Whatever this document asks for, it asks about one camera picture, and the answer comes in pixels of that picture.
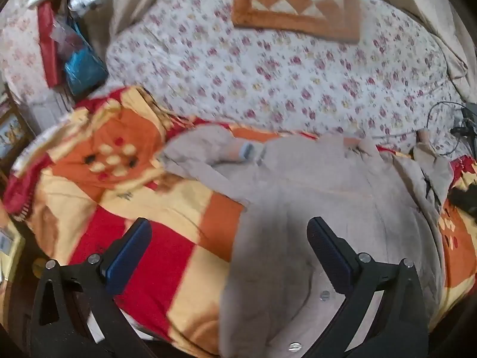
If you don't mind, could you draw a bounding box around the floral cloth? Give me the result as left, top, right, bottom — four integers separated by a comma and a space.
0, 7, 49, 94

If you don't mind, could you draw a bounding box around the black device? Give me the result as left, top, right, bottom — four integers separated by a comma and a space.
451, 108, 477, 137

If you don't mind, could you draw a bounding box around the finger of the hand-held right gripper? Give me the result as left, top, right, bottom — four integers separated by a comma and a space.
449, 187, 477, 228

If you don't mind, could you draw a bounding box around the beige cloth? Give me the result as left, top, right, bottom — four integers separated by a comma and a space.
384, 0, 468, 83

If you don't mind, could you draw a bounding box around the red bag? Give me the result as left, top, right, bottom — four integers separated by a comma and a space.
38, 2, 64, 88

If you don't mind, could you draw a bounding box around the orange red yellow printed blanket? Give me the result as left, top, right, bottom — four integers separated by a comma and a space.
4, 86, 477, 355

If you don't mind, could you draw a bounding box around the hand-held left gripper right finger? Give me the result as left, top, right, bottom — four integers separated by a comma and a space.
306, 216, 429, 358

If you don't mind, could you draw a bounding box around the grey garment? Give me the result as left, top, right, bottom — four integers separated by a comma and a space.
158, 125, 453, 358

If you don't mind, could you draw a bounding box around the floral quilt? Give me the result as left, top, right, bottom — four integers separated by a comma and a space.
106, 0, 466, 157

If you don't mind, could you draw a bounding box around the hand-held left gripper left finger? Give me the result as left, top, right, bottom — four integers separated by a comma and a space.
30, 217, 165, 358

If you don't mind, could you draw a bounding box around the picture frame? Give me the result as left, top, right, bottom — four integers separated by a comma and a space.
0, 86, 32, 172

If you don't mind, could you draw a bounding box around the black cable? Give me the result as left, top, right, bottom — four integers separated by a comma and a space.
427, 101, 466, 157

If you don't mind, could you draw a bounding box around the blue plastic bag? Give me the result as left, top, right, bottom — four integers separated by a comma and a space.
63, 22, 109, 95

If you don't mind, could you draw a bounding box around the orange checkered mat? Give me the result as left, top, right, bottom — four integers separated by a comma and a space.
231, 0, 361, 43

